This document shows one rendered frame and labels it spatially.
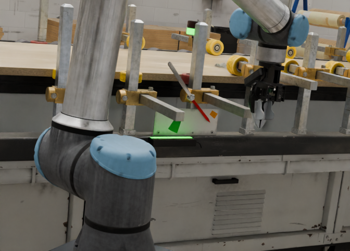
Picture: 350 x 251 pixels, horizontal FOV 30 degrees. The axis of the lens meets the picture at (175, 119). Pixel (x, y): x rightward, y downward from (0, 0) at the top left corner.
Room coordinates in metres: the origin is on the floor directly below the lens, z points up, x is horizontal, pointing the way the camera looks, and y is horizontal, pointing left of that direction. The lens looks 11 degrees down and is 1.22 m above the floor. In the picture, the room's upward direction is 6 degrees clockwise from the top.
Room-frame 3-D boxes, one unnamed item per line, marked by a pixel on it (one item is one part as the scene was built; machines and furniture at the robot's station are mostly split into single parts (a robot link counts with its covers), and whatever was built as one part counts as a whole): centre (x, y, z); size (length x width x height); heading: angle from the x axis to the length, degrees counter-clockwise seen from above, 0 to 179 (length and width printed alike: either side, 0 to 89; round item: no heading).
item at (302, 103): (2.59, -0.50, 0.87); 0.03 x 0.03 x 0.48; 27
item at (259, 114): (2.02, -0.26, 0.86); 0.06 x 0.03 x 0.09; 27
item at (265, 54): (2.03, -0.28, 1.05); 0.10 x 0.09 x 0.05; 117
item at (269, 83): (2.02, -0.28, 0.97); 0.09 x 0.08 x 0.12; 27
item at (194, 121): (2.32, -0.04, 0.75); 0.26 x 0.01 x 0.10; 117
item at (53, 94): (2.14, 0.37, 0.84); 0.13 x 0.06 x 0.05; 117
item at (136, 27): (2.24, 0.16, 0.86); 0.03 x 0.03 x 0.48; 27
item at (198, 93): (2.37, -0.08, 0.85); 0.13 x 0.06 x 0.05; 117
